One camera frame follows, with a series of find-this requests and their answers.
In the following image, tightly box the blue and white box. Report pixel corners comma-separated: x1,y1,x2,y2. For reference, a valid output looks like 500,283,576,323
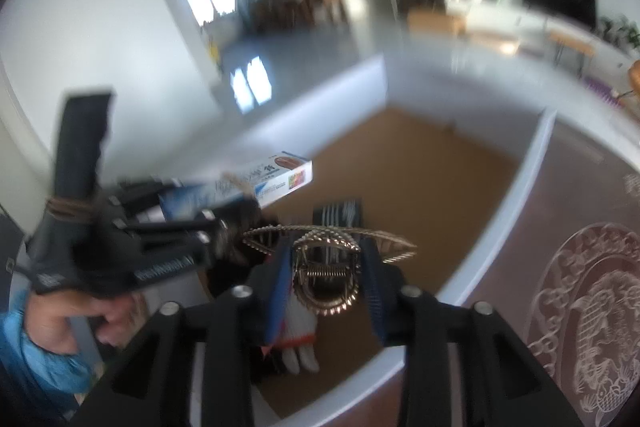
159,150,314,220

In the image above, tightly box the large green potted plant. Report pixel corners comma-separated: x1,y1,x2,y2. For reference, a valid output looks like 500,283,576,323
617,14,640,52

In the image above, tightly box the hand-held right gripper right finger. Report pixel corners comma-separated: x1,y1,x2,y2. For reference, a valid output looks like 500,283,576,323
357,237,586,427

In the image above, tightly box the white glove with red trim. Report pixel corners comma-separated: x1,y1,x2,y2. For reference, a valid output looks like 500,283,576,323
262,297,321,375

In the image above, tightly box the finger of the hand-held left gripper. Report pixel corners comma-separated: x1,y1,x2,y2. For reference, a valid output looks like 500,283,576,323
120,199,262,268
102,177,173,220

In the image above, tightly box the wooden bench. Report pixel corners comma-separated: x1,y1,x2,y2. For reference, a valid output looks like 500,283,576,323
545,29,597,74

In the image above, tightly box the person's left hand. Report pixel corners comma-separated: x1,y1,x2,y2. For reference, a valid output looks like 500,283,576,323
27,294,139,355

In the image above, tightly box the white television cabinet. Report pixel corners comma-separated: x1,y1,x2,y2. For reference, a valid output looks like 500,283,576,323
445,0,640,75

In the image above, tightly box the white storage box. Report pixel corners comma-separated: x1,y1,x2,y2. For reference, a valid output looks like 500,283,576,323
190,57,558,423

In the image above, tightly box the light wooden low table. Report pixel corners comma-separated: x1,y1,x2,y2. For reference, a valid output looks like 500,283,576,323
407,9,467,38

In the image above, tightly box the black striped packet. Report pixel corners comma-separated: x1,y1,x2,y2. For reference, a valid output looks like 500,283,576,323
312,197,363,229

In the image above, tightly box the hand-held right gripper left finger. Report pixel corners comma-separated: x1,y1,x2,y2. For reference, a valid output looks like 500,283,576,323
75,237,296,427

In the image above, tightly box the small potted plant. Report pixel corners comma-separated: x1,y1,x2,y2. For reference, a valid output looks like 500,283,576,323
597,17,618,45

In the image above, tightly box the orange lounge chair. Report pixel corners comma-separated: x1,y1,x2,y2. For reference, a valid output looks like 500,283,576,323
626,59,640,102

